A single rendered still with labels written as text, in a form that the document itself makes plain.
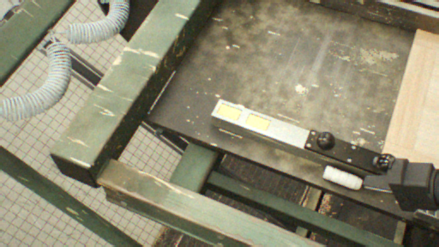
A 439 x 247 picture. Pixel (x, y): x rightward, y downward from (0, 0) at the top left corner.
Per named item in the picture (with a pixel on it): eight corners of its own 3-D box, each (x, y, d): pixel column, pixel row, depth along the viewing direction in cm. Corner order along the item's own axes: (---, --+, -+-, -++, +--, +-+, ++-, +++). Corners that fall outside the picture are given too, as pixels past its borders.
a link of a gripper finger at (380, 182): (367, 175, 88) (399, 177, 84) (363, 189, 86) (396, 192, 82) (364, 170, 87) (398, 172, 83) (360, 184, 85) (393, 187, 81)
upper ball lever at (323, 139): (330, 154, 101) (332, 153, 88) (313, 148, 102) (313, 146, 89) (336, 138, 101) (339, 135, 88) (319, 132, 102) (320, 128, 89)
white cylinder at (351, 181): (321, 179, 101) (357, 193, 99) (323, 173, 99) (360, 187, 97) (325, 169, 102) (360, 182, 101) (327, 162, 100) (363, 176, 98)
